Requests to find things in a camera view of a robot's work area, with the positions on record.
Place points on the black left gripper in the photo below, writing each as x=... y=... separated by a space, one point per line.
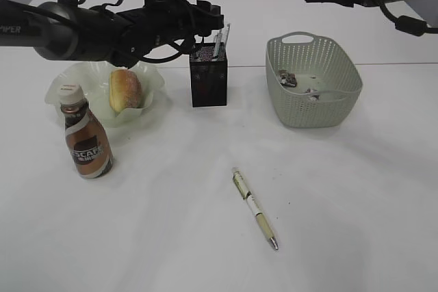
x=175 y=23

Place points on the blue grip ballpoint pen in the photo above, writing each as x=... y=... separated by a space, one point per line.
x=217 y=40

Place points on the clear plastic ruler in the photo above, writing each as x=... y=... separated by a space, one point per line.
x=225 y=34

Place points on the sugared bread roll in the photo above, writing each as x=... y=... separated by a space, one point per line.
x=125 y=90

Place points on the dark paper ball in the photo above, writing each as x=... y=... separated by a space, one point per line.
x=287 y=79

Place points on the brown Nescafe coffee bottle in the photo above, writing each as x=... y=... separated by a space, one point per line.
x=85 y=136

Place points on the white paper ball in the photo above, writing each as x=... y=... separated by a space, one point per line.
x=312 y=94

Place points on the cream grip ballpoint pen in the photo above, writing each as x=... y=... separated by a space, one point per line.
x=247 y=195

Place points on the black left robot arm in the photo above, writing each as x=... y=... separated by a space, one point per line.
x=64 y=31

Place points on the black mesh pen holder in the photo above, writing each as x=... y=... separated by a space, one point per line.
x=208 y=76

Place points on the pale green wavy glass plate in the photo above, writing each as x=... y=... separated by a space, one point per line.
x=94 y=78

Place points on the pale green plastic basket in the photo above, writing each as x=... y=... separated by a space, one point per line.
x=320 y=64

